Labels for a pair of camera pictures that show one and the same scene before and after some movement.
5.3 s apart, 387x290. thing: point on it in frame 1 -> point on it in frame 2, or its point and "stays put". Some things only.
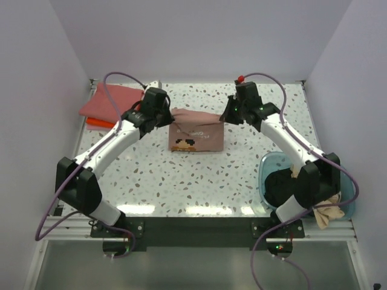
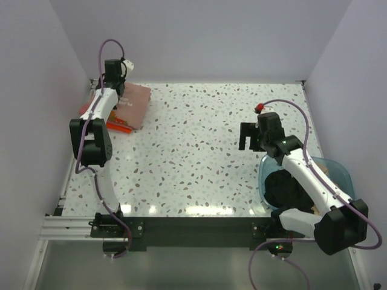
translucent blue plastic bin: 272,161 stays put
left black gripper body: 163,116 -> 123,79
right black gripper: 227,117 -> 248,129
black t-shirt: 280,185 stays put
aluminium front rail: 57,228 stays put
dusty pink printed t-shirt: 196,131 -> 132,106
